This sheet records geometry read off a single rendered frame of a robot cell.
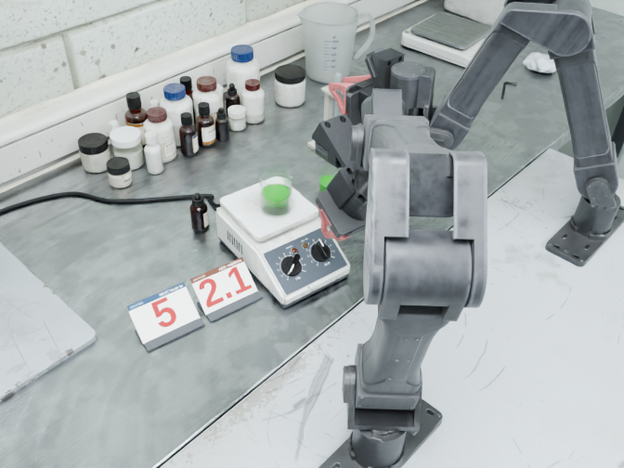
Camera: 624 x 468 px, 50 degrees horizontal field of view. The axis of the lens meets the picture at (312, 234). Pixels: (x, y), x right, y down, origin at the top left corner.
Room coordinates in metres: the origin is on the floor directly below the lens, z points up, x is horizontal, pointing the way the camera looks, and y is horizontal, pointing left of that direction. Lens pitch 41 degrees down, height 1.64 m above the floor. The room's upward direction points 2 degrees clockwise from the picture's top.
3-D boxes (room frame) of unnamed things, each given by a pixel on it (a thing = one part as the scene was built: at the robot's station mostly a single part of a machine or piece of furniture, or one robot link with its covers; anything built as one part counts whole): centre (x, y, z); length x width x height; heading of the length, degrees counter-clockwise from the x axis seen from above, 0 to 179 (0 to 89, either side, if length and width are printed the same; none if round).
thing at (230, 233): (0.81, 0.05, 0.94); 0.22 x 0.13 x 0.08; 38
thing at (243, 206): (0.83, 0.07, 0.98); 0.12 x 0.12 x 0.01; 38
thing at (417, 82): (0.99, -0.18, 1.09); 0.12 x 0.09 x 0.12; 74
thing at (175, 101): (1.15, 0.28, 0.96); 0.06 x 0.06 x 0.11
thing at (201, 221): (0.88, 0.19, 0.93); 0.03 x 0.03 x 0.07
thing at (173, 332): (0.65, 0.21, 0.92); 0.09 x 0.06 x 0.04; 127
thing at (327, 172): (0.99, -0.03, 0.93); 0.04 x 0.04 x 0.06
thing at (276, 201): (0.82, 0.06, 1.02); 0.06 x 0.05 x 0.08; 165
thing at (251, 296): (0.71, 0.13, 0.92); 0.09 x 0.06 x 0.04; 127
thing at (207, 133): (1.14, 0.22, 0.94); 0.04 x 0.04 x 0.09
